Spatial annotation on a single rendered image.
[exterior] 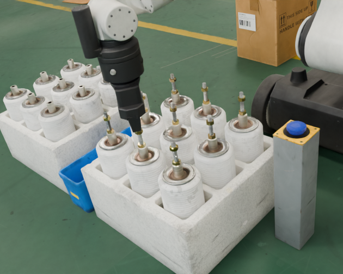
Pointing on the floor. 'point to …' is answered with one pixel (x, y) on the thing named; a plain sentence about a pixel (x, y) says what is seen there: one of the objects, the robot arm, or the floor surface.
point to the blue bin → (67, 177)
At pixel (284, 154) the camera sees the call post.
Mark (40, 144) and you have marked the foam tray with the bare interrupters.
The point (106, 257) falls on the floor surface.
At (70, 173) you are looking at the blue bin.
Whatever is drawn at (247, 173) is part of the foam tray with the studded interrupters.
